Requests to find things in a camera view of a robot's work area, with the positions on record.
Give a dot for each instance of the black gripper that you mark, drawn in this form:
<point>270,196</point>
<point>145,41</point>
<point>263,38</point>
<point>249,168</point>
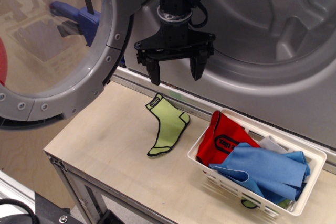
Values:
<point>175,41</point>

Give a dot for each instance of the white plastic laundry basket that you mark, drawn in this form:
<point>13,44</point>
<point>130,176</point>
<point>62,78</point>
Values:
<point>316,160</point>

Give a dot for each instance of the dark blue felt cloth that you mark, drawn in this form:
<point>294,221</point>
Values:
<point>299,190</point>

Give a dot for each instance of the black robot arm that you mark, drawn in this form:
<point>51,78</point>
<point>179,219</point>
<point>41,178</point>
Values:
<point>176,11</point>

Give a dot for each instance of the grey toy washing machine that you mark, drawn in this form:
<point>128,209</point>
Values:
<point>274,61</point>

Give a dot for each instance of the grey round machine door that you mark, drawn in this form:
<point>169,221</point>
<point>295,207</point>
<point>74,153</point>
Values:
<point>51,78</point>

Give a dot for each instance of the green felt sock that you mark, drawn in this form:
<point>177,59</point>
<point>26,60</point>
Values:
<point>172,122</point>

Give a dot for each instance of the red felt shirt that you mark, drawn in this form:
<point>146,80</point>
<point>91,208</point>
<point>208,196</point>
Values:
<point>220,139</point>

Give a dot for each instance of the blue bar clamp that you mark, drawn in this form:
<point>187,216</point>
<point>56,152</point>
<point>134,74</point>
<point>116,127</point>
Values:
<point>80,21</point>

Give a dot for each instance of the white grey felt cloth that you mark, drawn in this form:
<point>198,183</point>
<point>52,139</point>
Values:
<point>270,144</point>

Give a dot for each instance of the light blue felt cloth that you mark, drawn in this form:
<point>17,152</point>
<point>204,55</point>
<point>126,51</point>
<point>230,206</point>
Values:
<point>273,176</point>

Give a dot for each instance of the red round object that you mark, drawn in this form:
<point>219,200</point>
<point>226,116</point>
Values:
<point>3,62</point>

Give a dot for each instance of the green sock in basket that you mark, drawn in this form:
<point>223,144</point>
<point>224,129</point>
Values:
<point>248,204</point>

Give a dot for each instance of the aluminium table frame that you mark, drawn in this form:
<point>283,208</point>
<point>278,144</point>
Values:
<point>88,195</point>

